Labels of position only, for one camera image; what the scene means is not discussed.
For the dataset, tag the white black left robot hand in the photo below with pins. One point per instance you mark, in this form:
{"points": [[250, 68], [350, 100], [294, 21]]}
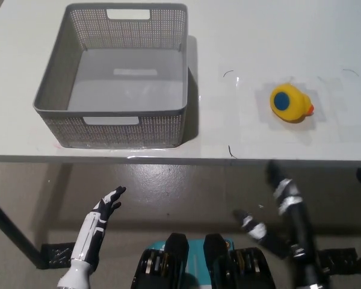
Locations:
{"points": [[91, 228]]}

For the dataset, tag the yellow rubber duck toy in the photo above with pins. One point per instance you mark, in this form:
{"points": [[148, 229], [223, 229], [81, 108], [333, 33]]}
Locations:
{"points": [[294, 105]]}

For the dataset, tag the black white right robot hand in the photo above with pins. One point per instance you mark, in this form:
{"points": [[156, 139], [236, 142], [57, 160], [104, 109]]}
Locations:
{"points": [[299, 228]]}

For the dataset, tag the grey perforated plastic basket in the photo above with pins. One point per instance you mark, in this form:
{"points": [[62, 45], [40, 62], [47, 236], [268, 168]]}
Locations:
{"points": [[114, 129]]}

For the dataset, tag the black teal robot body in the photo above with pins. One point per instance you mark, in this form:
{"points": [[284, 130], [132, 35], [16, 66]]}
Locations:
{"points": [[174, 247]]}

